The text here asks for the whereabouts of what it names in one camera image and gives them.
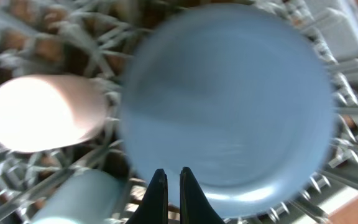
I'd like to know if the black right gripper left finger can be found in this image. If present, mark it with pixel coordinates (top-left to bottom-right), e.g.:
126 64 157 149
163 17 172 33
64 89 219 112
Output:
126 169 168 224

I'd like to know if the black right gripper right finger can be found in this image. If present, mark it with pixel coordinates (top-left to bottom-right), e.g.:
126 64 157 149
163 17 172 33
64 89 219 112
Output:
180 167 224 224

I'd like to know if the light blue cup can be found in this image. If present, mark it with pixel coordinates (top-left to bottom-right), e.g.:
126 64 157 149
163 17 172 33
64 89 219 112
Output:
32 170 124 224

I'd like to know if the dark blue plate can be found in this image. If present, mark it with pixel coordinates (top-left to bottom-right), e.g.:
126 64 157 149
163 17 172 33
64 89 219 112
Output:
119 4 336 218

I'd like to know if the pink cup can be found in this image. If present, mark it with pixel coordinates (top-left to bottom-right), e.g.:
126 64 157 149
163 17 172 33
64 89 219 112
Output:
0 74 108 153

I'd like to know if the grey dishwasher rack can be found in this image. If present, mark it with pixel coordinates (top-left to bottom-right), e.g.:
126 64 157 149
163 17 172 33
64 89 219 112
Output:
0 0 358 223

